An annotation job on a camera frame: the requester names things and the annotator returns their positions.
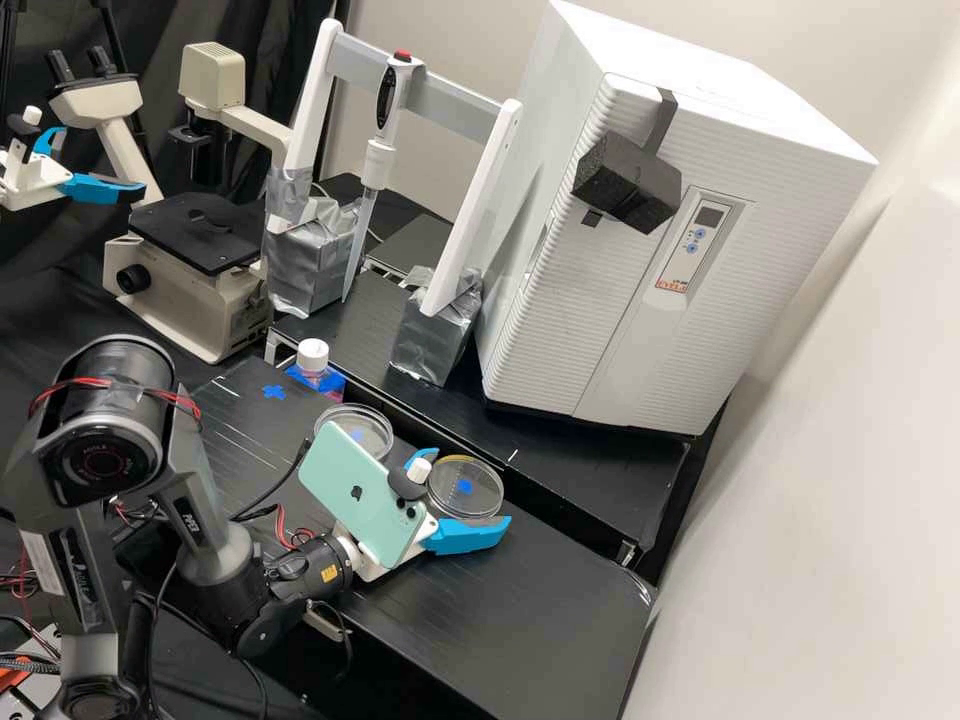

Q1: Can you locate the white incubator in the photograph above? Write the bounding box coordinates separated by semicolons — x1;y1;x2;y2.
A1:
509;0;864;249

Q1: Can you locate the petri dish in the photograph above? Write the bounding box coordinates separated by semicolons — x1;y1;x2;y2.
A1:
314;404;396;463

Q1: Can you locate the incubator door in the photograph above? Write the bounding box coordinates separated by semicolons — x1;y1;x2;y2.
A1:
478;70;880;439

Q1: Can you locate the white pipette stand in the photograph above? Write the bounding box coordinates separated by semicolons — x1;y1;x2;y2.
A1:
260;17;526;389

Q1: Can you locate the black cable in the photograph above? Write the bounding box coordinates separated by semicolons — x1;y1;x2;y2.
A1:
227;438;313;526

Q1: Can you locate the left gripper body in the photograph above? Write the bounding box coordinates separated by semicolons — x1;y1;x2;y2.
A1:
0;146;74;213

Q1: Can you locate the small bottle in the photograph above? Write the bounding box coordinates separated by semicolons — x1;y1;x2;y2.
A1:
295;338;336;393

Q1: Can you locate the right wrist camera phone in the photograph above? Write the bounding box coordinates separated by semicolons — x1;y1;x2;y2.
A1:
297;419;441;571

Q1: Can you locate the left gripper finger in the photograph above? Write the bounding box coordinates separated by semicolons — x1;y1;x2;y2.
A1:
32;125;70;162
62;171;149;207

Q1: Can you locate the cream microscope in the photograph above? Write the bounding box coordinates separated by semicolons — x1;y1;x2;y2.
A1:
47;41;295;367

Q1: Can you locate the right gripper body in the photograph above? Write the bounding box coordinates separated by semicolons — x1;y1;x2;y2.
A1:
333;521;441;584

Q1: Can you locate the black platform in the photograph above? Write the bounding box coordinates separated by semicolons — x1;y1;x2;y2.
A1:
187;355;660;720
265;266;692;568

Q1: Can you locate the blue bottle holder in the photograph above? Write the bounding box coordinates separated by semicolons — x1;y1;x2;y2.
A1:
284;362;349;403

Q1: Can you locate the pipette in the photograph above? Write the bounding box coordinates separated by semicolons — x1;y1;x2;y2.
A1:
340;47;415;306

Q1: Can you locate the petri dish lid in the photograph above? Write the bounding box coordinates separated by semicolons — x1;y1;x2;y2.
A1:
428;452;506;524

